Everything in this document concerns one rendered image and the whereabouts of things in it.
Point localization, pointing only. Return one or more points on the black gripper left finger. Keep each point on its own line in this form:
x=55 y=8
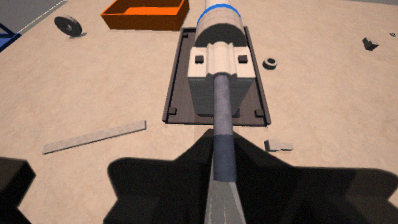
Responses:
x=184 y=179

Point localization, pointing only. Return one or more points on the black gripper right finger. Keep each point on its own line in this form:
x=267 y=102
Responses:
x=271 y=190

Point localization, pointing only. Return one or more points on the blue ring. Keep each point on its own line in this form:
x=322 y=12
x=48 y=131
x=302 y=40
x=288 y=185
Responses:
x=218 y=5

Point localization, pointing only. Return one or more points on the grey metal shaft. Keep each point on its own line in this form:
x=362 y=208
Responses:
x=224 y=160

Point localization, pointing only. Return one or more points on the orange shallow tray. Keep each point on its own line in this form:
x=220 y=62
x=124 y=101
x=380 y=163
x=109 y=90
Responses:
x=166 y=15

